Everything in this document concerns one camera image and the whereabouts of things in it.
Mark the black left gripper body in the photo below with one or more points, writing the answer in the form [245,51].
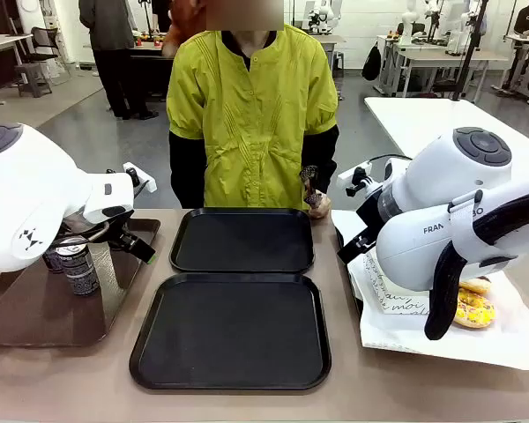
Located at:
[120,232]

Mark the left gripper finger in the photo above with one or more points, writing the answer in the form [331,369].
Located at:
[144,258]
[143,247]

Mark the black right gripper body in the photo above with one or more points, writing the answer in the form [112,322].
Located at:
[371,216]

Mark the patterned brown serving tongs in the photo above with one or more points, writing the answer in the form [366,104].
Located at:
[309,183]

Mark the person's right forearm black sleeve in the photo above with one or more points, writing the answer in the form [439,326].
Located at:
[185,172]

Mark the person's left forearm black sleeve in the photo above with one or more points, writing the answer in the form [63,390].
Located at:
[322,154]

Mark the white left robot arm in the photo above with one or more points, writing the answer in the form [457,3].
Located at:
[26,198]

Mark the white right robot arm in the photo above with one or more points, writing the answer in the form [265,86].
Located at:
[445,176]

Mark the person's left hand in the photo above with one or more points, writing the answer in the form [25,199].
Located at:
[322,207]

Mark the black white patterned can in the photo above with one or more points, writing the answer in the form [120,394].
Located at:
[83,271]

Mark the black can green stripe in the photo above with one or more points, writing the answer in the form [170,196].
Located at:
[53,261]

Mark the white paper sheet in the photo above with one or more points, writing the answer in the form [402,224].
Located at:
[401,335]

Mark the black plastic tray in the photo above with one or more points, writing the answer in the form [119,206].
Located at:
[231,330]
[242,240]

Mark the white side table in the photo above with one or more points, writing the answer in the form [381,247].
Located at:
[405,119]

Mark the yellow sprinkled donut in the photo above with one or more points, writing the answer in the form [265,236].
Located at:
[478,310]

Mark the person in yellow-green jacket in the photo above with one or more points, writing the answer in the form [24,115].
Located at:
[247,132]

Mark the black hanging bag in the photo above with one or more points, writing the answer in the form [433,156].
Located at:
[372,61]

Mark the grey background workbench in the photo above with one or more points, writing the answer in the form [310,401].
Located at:
[445,59]

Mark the bystander in dark clothes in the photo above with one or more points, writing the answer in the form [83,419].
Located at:
[110,57]

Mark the grey stool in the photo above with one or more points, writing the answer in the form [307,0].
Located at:
[34,75]

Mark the black pole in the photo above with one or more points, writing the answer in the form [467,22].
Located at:
[467,53]

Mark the black office chair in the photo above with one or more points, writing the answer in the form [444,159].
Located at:
[48,44]

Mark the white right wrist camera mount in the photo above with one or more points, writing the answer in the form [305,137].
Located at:
[357,178]

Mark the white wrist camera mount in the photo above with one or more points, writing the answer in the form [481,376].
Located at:
[357,178]
[141,178]

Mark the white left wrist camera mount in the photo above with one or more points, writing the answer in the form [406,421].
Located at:
[141,178]

